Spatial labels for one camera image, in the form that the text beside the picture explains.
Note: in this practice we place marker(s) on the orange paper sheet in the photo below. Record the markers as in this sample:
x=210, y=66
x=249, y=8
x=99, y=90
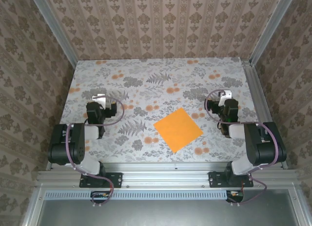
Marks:
x=178, y=129

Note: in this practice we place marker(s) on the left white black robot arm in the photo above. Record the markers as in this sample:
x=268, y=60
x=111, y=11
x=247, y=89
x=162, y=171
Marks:
x=78, y=143

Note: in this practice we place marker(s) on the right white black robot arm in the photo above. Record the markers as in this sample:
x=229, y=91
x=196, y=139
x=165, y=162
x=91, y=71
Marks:
x=260, y=145

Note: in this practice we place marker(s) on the floral patterned table sheet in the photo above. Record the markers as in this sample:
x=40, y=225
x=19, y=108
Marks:
x=146, y=72

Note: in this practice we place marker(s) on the black connector module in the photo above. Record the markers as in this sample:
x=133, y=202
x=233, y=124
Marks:
x=237, y=198
x=98, y=198

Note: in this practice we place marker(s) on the grey metal panel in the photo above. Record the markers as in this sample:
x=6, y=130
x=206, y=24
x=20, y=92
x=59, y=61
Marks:
x=158, y=213

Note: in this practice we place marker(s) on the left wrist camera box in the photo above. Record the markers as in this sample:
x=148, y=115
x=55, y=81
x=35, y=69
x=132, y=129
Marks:
x=111, y=110

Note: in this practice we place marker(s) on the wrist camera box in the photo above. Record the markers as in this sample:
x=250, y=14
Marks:
x=111, y=110
x=213, y=107

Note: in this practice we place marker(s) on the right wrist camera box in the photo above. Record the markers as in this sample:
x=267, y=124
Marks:
x=213, y=107

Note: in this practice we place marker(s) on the aluminium side rail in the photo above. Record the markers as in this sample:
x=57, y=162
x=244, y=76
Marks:
x=258, y=94

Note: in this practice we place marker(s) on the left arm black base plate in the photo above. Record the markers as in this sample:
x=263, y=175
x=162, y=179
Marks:
x=114, y=179

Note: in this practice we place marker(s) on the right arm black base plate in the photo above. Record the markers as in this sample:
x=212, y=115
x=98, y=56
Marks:
x=217, y=179

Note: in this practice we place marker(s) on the aluminium frame beam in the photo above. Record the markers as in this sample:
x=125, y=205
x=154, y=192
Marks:
x=165, y=175

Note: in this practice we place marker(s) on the aluminium frame post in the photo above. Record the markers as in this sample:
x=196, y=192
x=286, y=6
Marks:
x=270, y=28
x=53, y=28

